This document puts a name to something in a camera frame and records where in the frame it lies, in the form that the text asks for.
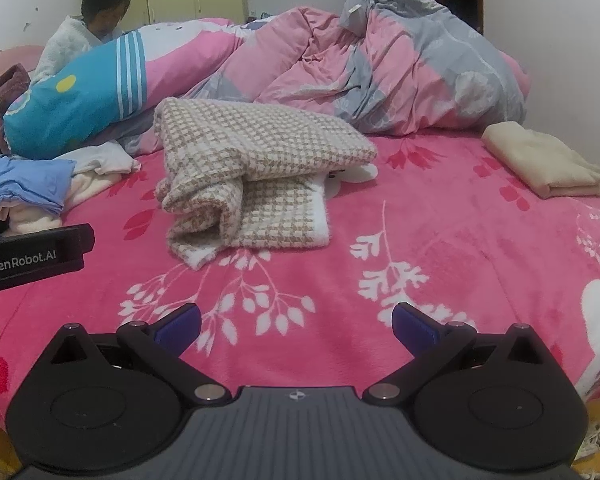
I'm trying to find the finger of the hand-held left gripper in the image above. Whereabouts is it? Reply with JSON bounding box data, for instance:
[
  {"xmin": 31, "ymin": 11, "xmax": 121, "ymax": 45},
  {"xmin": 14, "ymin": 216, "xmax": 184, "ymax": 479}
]
[{"xmin": 70, "ymin": 224, "xmax": 95, "ymax": 256}]

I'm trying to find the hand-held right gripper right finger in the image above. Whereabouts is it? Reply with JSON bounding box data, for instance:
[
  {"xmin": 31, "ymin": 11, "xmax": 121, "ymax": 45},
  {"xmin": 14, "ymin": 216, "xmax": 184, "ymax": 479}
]
[{"xmin": 362, "ymin": 302, "xmax": 548, "ymax": 406}]

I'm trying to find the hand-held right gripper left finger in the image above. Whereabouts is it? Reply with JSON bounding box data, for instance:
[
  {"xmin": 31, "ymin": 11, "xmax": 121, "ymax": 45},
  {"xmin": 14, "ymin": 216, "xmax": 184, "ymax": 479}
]
[{"xmin": 45, "ymin": 303, "xmax": 232, "ymax": 406}]

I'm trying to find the beige white checked jacket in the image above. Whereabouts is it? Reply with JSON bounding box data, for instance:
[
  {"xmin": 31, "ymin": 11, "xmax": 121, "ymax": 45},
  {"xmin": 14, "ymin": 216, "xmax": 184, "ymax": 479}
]
[{"xmin": 153, "ymin": 97, "xmax": 379, "ymax": 271}]

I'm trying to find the pile of blue white clothes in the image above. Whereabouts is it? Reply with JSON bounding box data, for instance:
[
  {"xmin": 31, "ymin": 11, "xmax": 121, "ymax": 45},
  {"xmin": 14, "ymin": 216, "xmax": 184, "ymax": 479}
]
[{"xmin": 0, "ymin": 167, "xmax": 131, "ymax": 236}]

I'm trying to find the white cloth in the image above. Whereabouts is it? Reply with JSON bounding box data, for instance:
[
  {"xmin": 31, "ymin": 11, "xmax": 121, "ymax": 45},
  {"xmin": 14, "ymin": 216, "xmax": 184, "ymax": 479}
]
[{"xmin": 55, "ymin": 141, "xmax": 142, "ymax": 177}]

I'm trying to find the blue pink cartoon pillow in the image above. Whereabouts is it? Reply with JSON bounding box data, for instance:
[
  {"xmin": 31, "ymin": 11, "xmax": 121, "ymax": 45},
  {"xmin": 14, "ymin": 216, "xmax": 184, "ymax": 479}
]
[{"xmin": 2, "ymin": 17, "xmax": 251, "ymax": 153}]

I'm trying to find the maroon garment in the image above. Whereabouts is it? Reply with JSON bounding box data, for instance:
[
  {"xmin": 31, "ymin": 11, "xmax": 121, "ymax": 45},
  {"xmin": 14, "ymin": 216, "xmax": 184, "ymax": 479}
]
[{"xmin": 0, "ymin": 63, "xmax": 31, "ymax": 158}]

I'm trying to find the folded cream garment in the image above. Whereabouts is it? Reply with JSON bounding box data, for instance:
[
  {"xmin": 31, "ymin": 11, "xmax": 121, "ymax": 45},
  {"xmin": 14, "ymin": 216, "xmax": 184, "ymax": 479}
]
[{"xmin": 481, "ymin": 121, "xmax": 600, "ymax": 199}]

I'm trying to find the pink grey quilt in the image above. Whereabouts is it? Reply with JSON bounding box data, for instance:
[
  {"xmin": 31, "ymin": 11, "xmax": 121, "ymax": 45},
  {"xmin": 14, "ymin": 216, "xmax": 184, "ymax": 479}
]
[{"xmin": 125, "ymin": 0, "xmax": 528, "ymax": 153}]

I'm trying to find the plain pink pillow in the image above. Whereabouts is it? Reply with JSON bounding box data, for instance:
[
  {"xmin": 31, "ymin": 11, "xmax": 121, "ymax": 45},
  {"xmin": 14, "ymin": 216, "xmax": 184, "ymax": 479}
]
[{"xmin": 500, "ymin": 52, "xmax": 529, "ymax": 126}]

